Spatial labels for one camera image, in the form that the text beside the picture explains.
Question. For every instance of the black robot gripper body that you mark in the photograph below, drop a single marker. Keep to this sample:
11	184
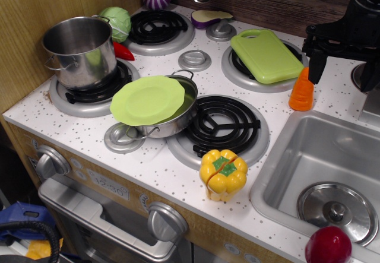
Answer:
352	37

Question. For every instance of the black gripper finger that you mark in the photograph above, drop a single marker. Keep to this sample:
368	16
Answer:
317	63
370	75

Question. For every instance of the orange toy carrot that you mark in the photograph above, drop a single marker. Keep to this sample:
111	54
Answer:
302	96

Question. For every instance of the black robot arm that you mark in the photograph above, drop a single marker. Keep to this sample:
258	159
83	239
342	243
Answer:
362	7

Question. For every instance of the green plastic cutting board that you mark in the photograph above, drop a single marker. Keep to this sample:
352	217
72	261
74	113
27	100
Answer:
266	56

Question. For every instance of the back right black burner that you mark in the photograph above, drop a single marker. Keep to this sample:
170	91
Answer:
235	71

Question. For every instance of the black burner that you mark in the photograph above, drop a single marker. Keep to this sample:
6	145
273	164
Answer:
95	102
158	33
235	71
222	123

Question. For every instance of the silver toy sink basin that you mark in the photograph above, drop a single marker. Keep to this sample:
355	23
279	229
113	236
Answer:
315	147

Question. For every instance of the silver stovetop knob back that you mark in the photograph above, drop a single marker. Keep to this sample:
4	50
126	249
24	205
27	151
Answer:
222	31

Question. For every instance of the silver stovetop knob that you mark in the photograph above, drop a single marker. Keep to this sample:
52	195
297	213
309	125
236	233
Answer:
195	60
222	31
123	139

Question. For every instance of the front right black burner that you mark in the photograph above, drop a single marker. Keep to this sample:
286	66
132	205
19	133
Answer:
222	123

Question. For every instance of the purple toy eggplant half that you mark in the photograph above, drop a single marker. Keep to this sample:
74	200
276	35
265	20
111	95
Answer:
205	18

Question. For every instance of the silver stovetop knob centre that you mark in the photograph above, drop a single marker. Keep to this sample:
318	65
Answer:
195	60

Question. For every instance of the steel pot lid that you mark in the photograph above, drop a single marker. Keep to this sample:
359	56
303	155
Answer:
335	204

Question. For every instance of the yellow toy bell pepper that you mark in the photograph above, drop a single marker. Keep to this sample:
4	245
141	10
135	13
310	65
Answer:
223	174

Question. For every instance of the shallow steel pan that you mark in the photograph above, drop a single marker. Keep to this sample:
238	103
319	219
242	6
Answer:
180	120

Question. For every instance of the back left black burner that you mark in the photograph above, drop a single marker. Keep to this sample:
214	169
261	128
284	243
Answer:
158	33

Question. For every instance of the red toy apple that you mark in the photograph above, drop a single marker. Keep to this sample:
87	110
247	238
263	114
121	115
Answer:
329	244

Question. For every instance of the light green plastic plate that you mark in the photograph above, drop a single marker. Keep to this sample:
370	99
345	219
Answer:
147	100

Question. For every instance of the red toy chili pepper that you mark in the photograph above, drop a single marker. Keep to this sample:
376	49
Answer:
122	52

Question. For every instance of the green toy cabbage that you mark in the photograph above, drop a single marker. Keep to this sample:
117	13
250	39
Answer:
120	21

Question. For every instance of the silver stovetop knob front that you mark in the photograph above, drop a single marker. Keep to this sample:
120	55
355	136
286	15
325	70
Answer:
123	139

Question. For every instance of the right silver oven dial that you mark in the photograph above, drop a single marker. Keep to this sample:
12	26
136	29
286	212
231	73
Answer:
165	223

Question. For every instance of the silver oven dial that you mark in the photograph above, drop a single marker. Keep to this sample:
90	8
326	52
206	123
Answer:
51	163
165	223

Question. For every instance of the front left black burner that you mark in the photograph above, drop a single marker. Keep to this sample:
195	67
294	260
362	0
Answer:
95	102

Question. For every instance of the tall steel stock pot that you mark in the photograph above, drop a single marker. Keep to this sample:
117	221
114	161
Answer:
81	52

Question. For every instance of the toy oven clock display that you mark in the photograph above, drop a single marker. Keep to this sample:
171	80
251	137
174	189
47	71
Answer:
108	184

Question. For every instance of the left silver oven dial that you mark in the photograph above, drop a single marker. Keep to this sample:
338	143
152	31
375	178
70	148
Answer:
51	163

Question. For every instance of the blue plastic object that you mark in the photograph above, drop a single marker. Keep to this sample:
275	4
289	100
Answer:
25	213

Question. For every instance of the yellow cloth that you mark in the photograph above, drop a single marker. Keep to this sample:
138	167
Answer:
38	249

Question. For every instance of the silver oven door handle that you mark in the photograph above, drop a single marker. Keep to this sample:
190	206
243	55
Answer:
104	231

